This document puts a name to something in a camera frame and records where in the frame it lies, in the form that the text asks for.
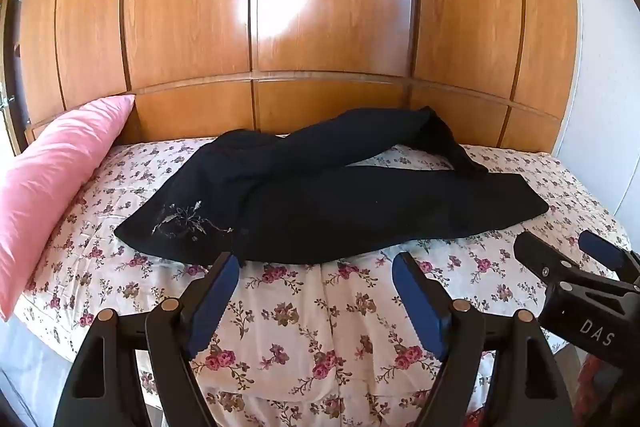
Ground black pants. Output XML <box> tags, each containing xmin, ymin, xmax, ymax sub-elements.
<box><xmin>115</xmin><ymin>107</ymin><xmax>548</xmax><ymax>265</ymax></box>

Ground red floral rug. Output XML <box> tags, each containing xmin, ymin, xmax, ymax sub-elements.
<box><xmin>465</xmin><ymin>345</ymin><xmax>639</xmax><ymax>426</ymax></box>

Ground floral bedspread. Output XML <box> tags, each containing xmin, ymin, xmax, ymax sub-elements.
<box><xmin>14</xmin><ymin>139</ymin><xmax>631</xmax><ymax>426</ymax></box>

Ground pink pillow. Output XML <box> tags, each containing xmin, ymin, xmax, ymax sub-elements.
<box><xmin>1</xmin><ymin>94</ymin><xmax>134</xmax><ymax>321</ymax></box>

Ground wooden wardrobe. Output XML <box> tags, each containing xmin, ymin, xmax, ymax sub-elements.
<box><xmin>16</xmin><ymin>0</ymin><xmax>577</xmax><ymax>152</ymax></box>

